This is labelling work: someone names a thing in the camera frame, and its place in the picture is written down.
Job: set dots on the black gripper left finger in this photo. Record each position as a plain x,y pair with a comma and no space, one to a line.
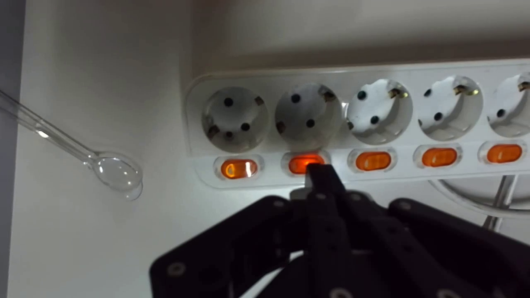
301,239

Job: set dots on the white multi-socket power strip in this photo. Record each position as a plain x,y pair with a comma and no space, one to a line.
370,123

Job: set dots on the clear plastic spoon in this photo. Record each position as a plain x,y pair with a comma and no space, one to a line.
114,169

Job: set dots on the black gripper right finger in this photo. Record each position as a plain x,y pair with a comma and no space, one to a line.
430,253

